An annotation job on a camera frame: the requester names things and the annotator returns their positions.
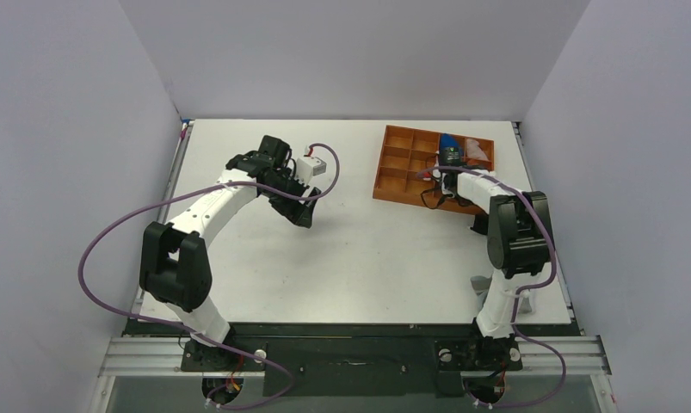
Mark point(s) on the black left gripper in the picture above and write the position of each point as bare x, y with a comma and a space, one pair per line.
299, 213

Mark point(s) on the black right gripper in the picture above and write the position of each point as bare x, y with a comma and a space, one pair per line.
448, 157

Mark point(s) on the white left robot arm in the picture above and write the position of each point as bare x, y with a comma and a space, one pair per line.
175, 268

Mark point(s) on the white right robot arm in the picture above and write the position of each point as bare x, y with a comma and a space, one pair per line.
518, 231

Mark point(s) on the black underwear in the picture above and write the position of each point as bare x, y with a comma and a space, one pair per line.
480, 224

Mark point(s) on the blue rolled underwear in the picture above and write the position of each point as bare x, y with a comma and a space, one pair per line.
449, 141

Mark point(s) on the grey underwear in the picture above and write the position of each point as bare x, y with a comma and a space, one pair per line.
481, 286

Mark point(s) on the wooden compartment tray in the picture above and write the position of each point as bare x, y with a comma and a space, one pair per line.
406, 151

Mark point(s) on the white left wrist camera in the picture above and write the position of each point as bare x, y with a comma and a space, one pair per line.
307, 167

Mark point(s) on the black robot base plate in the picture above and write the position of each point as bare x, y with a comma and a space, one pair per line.
346, 360

